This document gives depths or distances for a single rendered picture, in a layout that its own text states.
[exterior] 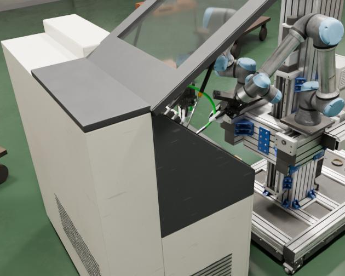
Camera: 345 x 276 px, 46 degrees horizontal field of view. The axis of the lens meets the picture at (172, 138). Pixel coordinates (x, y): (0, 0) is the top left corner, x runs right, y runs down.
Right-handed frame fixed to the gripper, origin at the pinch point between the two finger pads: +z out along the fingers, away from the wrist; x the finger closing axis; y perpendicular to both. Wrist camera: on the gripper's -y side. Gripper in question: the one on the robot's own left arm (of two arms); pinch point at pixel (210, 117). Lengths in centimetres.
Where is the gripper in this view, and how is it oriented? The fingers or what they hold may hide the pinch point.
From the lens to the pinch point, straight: 210.2
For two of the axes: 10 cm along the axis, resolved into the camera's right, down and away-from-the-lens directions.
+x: 0.5, -6.9, 7.2
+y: 7.6, 4.9, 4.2
